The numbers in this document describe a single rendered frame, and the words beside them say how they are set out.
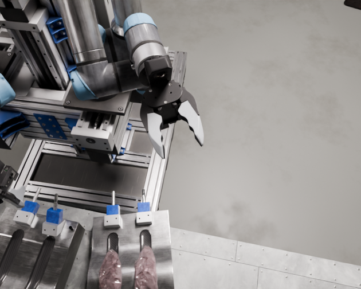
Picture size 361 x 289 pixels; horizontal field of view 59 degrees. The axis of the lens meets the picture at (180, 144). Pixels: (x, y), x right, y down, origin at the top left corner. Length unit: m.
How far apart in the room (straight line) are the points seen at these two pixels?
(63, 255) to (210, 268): 0.48
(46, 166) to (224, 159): 1.14
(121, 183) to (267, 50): 1.71
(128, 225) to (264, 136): 1.46
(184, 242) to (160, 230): 0.10
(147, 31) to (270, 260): 0.84
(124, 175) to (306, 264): 1.14
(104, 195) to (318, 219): 1.31
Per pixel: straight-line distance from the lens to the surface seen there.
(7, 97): 0.92
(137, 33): 0.73
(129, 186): 1.90
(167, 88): 0.62
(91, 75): 0.79
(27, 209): 1.21
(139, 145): 2.02
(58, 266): 1.13
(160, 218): 1.14
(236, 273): 1.17
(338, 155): 2.46
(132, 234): 1.13
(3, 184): 0.99
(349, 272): 1.28
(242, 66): 2.75
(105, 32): 1.07
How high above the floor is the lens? 1.94
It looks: 59 degrees down
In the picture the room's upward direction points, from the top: straight up
